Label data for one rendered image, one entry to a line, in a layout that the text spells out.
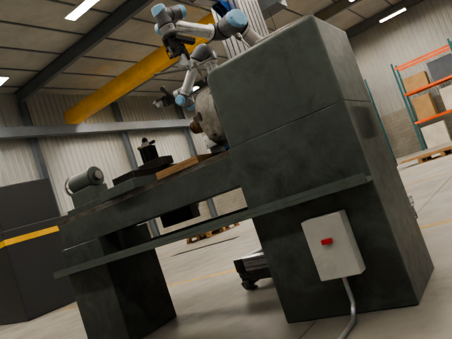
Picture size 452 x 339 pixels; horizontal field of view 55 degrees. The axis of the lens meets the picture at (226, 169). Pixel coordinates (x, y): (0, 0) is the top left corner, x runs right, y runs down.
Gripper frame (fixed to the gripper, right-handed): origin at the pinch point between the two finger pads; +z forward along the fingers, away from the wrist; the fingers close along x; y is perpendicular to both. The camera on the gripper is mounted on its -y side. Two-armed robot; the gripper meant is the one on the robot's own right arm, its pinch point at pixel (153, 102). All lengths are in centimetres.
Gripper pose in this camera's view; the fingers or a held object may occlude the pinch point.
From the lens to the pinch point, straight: 361.0
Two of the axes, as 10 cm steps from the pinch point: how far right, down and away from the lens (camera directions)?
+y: 3.7, 9.3, 0.5
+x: 3.2, -1.8, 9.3
